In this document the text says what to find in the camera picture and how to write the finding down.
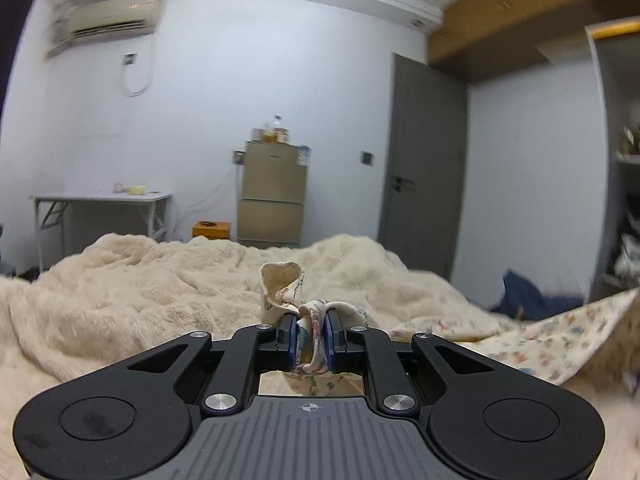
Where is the blue storage bag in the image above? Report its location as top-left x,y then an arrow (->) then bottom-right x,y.
492,269 -> 584,321

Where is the cream dog-print fitted sheet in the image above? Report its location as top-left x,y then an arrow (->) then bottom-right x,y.
259,261 -> 640,396

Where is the white air conditioner cable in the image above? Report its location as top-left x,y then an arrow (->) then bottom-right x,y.
122,52 -> 154,97

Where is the gold two-door refrigerator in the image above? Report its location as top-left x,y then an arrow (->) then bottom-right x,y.
236,140 -> 309,250

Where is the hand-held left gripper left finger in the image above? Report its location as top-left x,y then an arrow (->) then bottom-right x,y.
125,313 -> 301,413

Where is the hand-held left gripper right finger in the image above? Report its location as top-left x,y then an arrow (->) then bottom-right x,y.
325,313 -> 497,414

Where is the orange box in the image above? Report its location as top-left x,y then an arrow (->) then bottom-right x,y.
192,220 -> 232,241

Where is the beige wall air conditioner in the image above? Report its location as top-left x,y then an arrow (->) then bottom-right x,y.
44,0 -> 166,61

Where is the grey room door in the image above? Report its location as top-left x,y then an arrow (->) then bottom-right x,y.
378,52 -> 469,284

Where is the white refrigerator cable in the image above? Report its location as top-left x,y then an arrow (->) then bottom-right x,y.
175,164 -> 237,241

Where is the white folding table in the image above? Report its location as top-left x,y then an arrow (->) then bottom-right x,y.
29,191 -> 173,273

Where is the cream fluffy blanket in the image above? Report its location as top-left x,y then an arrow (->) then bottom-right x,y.
0,232 -> 640,480

